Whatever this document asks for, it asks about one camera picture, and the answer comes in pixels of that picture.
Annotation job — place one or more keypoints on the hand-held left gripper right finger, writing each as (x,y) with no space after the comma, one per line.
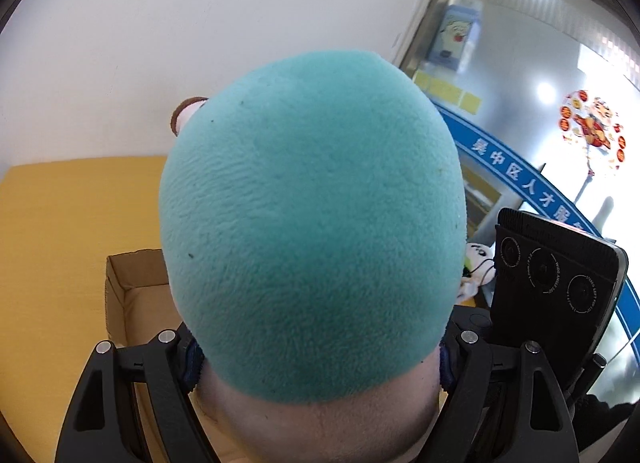
(446,368)

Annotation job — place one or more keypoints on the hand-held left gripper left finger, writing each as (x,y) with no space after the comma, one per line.
(192,365)

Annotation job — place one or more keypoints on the brown cardboard box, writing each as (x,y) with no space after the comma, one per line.
(135,303)

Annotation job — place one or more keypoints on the teal and grey plush toy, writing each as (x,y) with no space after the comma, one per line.
(310,223)

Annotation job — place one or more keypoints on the small white and green plush toy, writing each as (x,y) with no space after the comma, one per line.
(475,255)

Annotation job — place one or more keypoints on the blue banner strip on glass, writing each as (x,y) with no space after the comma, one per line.
(500,163)

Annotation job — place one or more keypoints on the red window decoration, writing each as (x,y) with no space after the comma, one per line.
(592,125)

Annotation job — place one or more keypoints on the yellow sticky note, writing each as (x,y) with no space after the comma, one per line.
(470,102)
(424,79)
(447,89)

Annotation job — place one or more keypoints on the blue cartoon wall poster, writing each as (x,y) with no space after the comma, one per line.
(454,33)

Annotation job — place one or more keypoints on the grey door frame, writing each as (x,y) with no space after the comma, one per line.
(430,8)

